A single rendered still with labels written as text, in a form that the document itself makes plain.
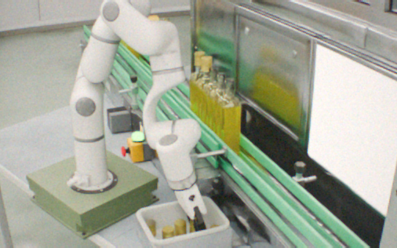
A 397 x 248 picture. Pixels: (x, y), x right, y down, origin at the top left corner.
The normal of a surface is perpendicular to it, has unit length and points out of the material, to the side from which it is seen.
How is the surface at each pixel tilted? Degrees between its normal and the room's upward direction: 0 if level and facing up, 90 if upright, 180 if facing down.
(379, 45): 90
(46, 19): 90
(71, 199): 2
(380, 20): 90
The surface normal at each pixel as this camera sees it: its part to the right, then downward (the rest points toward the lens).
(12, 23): 0.38, 0.37
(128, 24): -0.32, 0.15
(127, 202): 0.74, 0.27
